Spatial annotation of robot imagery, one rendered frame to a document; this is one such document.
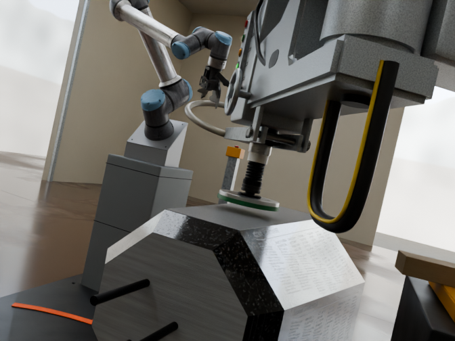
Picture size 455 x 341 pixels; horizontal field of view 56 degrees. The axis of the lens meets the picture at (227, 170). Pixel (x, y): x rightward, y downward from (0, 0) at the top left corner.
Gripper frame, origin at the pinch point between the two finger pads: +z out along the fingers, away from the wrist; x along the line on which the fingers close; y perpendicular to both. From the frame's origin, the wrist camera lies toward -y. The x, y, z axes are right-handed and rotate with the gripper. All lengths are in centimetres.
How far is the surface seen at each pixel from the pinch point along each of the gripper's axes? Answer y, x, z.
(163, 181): 8, -13, 55
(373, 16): 66, 129, -64
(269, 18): 37, 70, -55
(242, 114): 45, 79, -26
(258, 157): 36, 83, -12
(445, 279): 22, 147, -9
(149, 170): 16, -18, 50
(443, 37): 54, 135, -64
